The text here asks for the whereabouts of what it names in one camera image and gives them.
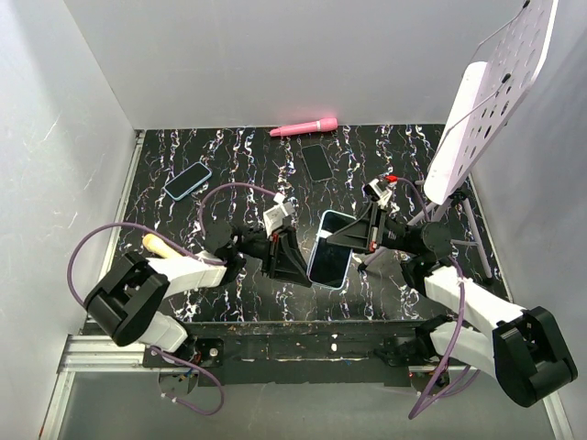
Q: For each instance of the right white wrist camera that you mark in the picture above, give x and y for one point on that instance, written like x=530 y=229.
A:
x=380 y=190

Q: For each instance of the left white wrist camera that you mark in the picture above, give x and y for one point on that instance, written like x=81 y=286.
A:
x=273 y=218

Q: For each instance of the beige wooden toy piece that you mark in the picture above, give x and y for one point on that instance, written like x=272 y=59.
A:
x=158 y=247

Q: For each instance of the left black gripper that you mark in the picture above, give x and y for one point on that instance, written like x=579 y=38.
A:
x=282 y=258

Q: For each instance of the aluminium frame rail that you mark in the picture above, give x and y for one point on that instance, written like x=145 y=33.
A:
x=143 y=200

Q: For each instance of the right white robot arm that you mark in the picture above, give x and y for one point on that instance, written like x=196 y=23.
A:
x=523 y=349

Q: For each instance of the blue cased phone on table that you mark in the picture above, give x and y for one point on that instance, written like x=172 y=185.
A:
x=187 y=181

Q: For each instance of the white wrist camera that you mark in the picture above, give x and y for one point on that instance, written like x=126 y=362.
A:
x=380 y=190
x=273 y=218

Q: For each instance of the pink microphone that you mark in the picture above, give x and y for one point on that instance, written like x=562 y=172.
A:
x=322 y=125

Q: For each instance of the black phone on table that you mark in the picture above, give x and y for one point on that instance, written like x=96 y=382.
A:
x=316 y=163

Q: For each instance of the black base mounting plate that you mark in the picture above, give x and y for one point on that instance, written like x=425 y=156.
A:
x=319 y=352

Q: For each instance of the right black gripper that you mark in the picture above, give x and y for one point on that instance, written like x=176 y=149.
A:
x=365 y=232

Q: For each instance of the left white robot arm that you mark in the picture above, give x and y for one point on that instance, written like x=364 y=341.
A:
x=125 y=302

